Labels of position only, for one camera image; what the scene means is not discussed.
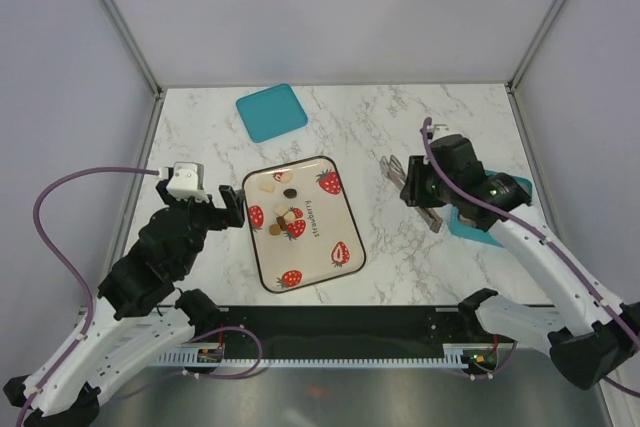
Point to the white cube chocolate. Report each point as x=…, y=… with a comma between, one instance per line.
x=267, y=187
x=281, y=211

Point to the aluminium frame post left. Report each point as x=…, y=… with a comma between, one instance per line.
x=126, y=36

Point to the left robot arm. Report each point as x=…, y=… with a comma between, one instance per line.
x=94, y=362

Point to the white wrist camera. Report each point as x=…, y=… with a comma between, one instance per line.
x=438, y=130
x=182, y=182

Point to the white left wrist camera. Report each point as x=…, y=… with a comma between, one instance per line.
x=182, y=182

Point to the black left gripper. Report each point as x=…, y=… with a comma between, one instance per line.
x=234, y=215

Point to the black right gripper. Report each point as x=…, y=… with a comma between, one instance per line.
x=413, y=192

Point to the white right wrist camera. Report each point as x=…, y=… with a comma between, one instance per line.
x=438, y=130

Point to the metal tongs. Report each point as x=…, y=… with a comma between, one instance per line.
x=392, y=170

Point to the white cable duct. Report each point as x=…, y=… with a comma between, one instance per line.
x=452, y=357

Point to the dark round cup chocolate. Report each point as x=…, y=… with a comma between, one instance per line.
x=290, y=193

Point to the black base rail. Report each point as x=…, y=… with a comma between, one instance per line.
x=354, y=331

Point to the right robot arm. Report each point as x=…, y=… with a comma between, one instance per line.
x=593, y=331

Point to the aluminium frame post right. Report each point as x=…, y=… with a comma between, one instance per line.
x=550, y=17

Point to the aluminium frame post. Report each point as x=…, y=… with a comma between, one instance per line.
x=550, y=17
x=126, y=36

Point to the teal box lid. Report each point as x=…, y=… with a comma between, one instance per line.
x=271, y=112

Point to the brown square chocolate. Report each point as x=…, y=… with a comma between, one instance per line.
x=282, y=224

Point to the strawberry print serving tray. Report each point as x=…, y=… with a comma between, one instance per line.
x=322, y=244

